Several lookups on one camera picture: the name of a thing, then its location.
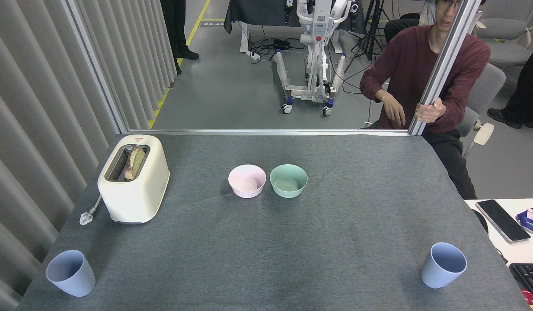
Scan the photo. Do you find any cream white toaster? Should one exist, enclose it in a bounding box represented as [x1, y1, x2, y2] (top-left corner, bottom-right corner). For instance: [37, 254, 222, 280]
[97, 134, 170, 225]

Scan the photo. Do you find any grey office chair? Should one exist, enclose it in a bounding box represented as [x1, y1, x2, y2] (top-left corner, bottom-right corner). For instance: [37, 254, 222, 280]
[459, 63, 507, 159]
[473, 0, 533, 68]

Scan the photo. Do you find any pale blue plastic cup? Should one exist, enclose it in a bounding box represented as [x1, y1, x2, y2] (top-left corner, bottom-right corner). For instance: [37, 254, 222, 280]
[420, 242, 468, 289]
[46, 250, 96, 298]

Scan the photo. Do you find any silver aluminium post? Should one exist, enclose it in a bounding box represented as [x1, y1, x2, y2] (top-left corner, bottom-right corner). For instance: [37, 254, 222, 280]
[65, 0, 129, 133]
[408, 0, 483, 136]

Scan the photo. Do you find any person's left hand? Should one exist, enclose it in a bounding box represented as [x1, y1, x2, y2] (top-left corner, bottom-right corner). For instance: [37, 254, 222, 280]
[415, 98, 447, 124]

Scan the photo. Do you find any pink bowl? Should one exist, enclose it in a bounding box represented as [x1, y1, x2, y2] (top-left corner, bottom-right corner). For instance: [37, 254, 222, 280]
[228, 164, 267, 199]

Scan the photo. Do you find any black tripod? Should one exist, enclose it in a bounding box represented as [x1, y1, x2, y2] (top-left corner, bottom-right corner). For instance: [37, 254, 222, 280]
[344, 0, 396, 72]

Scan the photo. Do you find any white toaster power plug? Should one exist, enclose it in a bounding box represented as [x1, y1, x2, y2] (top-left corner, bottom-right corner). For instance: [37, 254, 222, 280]
[79, 195, 102, 226]

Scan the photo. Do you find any person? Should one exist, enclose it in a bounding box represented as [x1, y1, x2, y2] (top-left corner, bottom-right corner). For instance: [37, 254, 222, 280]
[384, 13, 422, 44]
[359, 0, 492, 200]
[487, 39, 533, 129]
[160, 0, 200, 75]

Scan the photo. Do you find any black keyboard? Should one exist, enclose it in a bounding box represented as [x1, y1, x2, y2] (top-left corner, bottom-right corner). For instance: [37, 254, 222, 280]
[509, 263, 533, 303]

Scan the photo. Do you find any green bowl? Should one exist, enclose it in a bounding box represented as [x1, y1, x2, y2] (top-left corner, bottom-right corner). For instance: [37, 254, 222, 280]
[270, 164, 308, 199]

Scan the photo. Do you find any white side table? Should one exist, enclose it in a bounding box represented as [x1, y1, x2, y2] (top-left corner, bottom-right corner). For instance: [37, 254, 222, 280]
[464, 198, 533, 311]

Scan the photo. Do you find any white stand on wheels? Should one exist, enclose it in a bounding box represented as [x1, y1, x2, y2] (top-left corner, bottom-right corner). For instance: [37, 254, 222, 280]
[271, 0, 360, 116]

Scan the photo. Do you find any grey corrugated partition panel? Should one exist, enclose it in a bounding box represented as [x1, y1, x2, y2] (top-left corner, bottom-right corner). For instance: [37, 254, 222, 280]
[0, 0, 178, 311]

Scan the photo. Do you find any black smartphone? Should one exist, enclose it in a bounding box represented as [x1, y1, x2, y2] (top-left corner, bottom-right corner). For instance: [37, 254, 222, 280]
[476, 199, 531, 244]

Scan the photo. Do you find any table with dark cloth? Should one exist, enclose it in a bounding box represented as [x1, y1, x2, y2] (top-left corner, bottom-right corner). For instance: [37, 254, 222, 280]
[224, 0, 379, 53]

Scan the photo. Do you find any person's right hand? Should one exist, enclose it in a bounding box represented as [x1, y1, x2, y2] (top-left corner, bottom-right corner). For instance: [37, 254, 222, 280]
[381, 93, 406, 127]

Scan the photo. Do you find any silver aluminium rail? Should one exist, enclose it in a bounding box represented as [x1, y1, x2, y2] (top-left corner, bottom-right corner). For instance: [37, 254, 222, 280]
[127, 129, 412, 136]

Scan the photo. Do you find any grey felt table cover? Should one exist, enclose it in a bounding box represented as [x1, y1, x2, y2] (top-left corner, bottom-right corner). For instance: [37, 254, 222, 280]
[16, 133, 533, 311]

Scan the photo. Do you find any toasted bread slice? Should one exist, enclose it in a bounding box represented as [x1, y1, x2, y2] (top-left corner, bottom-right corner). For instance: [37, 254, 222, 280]
[124, 146, 146, 181]

